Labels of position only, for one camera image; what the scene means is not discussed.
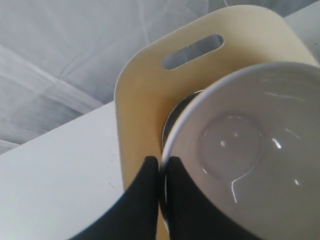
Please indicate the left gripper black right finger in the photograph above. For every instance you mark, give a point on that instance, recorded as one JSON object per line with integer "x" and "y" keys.
{"x": 191, "y": 216}

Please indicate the white ceramic bowl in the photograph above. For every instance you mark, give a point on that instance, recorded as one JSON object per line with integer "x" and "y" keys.
{"x": 251, "y": 143}

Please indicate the white curtain backdrop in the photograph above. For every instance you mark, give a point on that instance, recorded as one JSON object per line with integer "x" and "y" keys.
{"x": 60, "y": 59}

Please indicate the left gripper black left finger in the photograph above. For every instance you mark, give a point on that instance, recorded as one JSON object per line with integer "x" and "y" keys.
{"x": 134, "y": 216}

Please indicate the stainless steel bowl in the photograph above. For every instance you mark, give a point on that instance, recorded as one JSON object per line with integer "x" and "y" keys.
{"x": 167, "y": 127}

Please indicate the cream bin with circle mark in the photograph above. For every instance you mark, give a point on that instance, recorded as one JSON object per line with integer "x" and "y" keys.
{"x": 191, "y": 59}

